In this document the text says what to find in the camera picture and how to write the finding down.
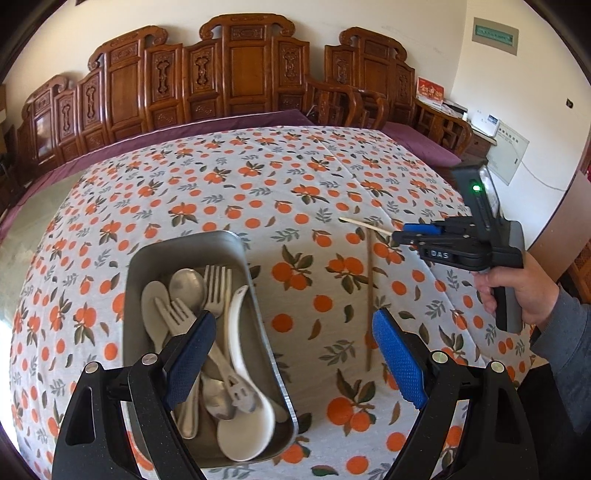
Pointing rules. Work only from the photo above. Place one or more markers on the beige plastic spoon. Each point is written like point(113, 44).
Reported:
point(154, 300)

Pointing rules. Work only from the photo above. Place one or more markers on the white wall panel box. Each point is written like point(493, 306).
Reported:
point(508, 154)

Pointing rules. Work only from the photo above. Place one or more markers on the orange print tablecloth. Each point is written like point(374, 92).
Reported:
point(323, 175)

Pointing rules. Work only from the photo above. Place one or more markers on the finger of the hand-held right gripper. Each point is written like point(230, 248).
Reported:
point(420, 227)
point(411, 238)

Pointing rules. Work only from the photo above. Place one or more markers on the metal utensil with cut-out holes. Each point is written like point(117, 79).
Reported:
point(242, 399)

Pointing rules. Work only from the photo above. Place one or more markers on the red sign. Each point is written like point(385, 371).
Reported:
point(429, 90)

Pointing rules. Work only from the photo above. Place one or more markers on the metal fork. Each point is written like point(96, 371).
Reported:
point(216, 295)

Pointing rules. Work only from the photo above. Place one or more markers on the small metal spoon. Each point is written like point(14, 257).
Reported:
point(217, 408)

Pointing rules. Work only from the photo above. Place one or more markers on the dark wooden chopstick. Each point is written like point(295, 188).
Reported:
point(369, 286)

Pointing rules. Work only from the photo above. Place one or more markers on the long carved wooden sofa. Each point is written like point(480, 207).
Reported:
point(124, 92)

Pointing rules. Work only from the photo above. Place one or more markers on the brown wooden panel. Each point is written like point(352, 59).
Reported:
point(563, 217)

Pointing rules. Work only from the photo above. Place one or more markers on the person's right forearm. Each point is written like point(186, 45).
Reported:
point(568, 360)

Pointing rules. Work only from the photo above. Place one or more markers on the light bamboo chopstick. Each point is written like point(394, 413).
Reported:
point(364, 225)

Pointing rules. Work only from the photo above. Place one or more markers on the short purple seat cushion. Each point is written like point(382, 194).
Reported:
point(425, 145)

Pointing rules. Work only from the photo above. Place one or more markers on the long purple seat cushion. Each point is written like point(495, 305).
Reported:
point(138, 143)

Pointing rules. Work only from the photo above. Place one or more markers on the beige plastic fork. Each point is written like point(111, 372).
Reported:
point(178, 318)

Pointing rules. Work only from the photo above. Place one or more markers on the white ceramic soup spoon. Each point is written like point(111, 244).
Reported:
point(242, 434)

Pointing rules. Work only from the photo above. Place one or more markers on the rectangular metal tray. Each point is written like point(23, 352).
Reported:
point(184, 251)

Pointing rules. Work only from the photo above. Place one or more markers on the green framed wall sign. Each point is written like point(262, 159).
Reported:
point(495, 36)

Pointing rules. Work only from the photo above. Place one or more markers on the short carved wooden sofa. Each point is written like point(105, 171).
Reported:
point(369, 69)

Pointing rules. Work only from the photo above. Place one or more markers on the person's right hand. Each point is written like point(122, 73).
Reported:
point(538, 295)

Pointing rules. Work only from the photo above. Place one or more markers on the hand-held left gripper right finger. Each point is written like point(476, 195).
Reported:
point(399, 360)

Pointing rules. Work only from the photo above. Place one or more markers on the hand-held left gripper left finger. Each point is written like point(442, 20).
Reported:
point(189, 360)

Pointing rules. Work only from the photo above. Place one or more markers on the white desk device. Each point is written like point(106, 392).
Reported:
point(485, 122)

